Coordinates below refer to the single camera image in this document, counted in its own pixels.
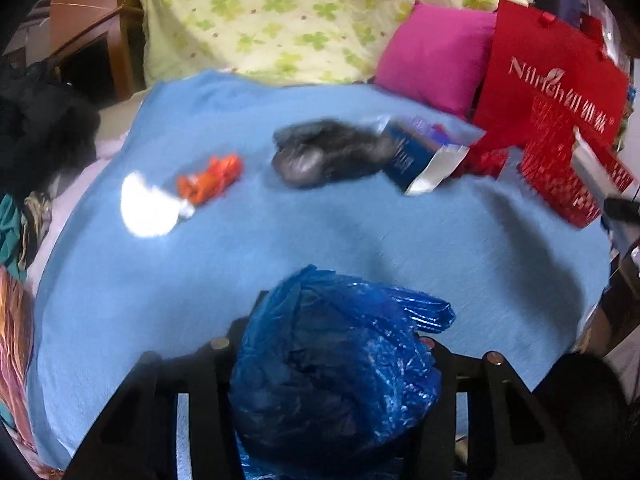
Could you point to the blue cardboard box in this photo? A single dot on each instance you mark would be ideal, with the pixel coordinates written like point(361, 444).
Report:
point(412, 157)

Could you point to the light blue blanket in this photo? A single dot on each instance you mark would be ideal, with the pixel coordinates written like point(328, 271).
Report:
point(250, 260)

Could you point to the black fluffy cloth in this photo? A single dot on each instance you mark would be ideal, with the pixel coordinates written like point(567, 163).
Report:
point(42, 125)

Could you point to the black plastic bag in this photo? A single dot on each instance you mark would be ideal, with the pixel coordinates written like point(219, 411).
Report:
point(325, 152)

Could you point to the magenta pillow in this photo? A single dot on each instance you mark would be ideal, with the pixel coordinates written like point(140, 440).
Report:
point(435, 62)

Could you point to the blue plastic bag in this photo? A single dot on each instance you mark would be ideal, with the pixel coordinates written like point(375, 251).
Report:
point(325, 370)

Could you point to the pale pink sheet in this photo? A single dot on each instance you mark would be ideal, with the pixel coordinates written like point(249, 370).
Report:
point(80, 180)

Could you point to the orange striped cloth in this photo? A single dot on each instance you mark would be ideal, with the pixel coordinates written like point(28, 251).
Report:
point(15, 360)

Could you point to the wooden cabinet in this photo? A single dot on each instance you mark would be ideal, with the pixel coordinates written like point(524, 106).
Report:
point(95, 25)

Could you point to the clear plastic wrapper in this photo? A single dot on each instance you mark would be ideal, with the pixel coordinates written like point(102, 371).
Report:
point(440, 132)

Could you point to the red shopping bag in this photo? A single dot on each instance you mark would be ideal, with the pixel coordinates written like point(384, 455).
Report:
point(555, 110)

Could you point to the green clover print quilt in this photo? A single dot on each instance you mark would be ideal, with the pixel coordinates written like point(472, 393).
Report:
point(280, 15)

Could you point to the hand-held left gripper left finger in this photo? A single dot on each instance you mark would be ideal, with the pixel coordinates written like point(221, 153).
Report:
point(207, 390)

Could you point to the patterned teal cloth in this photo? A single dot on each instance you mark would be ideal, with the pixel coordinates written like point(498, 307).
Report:
point(20, 230)

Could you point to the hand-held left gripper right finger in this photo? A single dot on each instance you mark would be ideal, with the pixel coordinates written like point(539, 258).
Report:
point(495, 400)

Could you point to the orange crumpled wrapper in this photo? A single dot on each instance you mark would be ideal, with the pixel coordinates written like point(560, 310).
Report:
point(212, 180)

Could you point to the dark cloth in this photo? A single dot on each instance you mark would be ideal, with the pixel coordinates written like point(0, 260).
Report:
point(595, 410)

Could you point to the white plastic bag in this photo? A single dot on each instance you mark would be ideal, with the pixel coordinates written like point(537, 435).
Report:
point(147, 205)

